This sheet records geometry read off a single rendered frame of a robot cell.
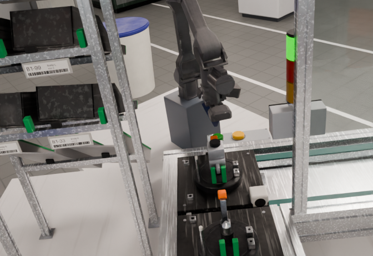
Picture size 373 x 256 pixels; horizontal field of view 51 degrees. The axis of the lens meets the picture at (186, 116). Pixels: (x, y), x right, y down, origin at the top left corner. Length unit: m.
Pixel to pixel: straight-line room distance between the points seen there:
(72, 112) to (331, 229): 0.70
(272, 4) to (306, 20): 4.81
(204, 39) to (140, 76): 2.74
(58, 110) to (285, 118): 0.50
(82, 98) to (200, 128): 0.64
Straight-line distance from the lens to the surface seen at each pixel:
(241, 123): 1.59
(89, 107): 0.83
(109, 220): 1.25
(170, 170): 1.22
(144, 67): 3.81
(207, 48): 1.09
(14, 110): 0.89
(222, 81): 1.05
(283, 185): 1.19
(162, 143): 1.52
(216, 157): 1.06
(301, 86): 0.84
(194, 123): 1.36
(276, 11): 5.59
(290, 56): 0.84
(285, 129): 0.91
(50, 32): 0.80
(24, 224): 1.36
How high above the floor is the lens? 1.69
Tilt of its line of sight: 29 degrees down
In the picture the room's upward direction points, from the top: 8 degrees counter-clockwise
